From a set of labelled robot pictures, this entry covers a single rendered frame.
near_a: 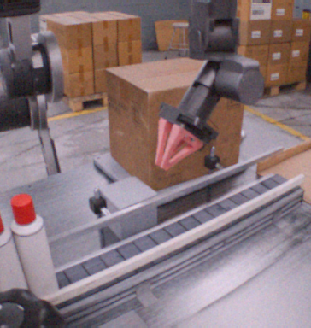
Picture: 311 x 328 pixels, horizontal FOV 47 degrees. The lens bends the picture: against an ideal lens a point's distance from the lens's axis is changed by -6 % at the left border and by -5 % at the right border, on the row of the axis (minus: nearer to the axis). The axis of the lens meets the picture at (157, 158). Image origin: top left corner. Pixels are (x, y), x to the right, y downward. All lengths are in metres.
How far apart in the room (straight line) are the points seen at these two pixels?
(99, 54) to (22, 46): 2.91
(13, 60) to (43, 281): 0.57
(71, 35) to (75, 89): 0.55
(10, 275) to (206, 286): 0.37
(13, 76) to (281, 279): 0.78
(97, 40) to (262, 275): 3.31
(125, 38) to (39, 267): 3.49
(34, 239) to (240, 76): 0.39
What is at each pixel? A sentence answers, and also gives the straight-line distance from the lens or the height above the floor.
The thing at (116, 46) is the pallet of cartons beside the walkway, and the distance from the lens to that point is 3.94.
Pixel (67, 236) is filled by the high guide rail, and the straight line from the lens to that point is 0.67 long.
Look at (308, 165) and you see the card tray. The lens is 1.21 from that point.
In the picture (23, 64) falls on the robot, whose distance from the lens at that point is 0.98.
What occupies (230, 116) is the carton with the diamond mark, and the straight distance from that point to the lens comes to 1.01.
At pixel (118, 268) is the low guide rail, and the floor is 0.91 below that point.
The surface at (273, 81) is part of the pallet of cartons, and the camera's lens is 4.41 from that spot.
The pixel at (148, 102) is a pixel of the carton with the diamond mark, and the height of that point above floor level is 1.09.
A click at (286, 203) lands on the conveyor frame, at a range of 0.94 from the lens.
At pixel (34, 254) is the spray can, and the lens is 0.59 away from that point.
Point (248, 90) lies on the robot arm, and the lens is 0.59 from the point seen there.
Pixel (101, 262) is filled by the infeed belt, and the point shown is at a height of 0.88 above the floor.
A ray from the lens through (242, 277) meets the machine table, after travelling 0.78.
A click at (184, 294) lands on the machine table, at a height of 0.83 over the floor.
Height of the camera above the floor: 1.38
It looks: 29 degrees down
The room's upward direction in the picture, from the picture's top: straight up
